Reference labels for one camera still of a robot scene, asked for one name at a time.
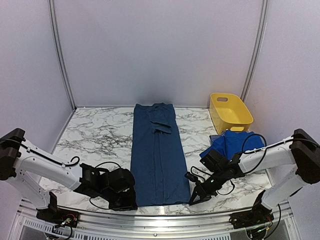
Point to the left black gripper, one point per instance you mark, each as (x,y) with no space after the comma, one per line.
(130,204)

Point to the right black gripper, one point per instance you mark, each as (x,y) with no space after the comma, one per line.
(199,191)

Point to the grey-blue garment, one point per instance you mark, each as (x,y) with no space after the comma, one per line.
(158,162)

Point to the blue pleated skirt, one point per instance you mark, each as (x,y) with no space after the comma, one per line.
(236,142)

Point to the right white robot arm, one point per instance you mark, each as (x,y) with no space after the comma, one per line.
(299,150)

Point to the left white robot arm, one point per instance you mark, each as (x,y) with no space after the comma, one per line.
(19,158)

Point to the blue checked folded shirt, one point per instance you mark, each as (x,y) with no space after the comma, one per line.
(219,138)

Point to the yellow plastic basket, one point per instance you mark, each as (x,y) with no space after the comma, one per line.
(228,112)

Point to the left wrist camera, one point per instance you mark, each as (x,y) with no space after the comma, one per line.
(120,180)

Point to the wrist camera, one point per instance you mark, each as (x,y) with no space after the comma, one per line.
(214,161)
(120,180)

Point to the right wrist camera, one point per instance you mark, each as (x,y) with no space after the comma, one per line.
(214,161)

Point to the aluminium table front rail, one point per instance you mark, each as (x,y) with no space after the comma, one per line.
(112,226)

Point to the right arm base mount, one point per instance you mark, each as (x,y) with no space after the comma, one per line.
(249,218)

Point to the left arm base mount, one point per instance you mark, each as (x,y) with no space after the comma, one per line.
(57,217)

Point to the right aluminium wall profile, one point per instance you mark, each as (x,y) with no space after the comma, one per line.
(256,49)

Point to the aluminium wall profile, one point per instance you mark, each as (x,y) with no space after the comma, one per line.
(256,49)
(59,53)

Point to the left aluminium wall profile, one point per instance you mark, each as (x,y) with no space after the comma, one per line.
(59,53)

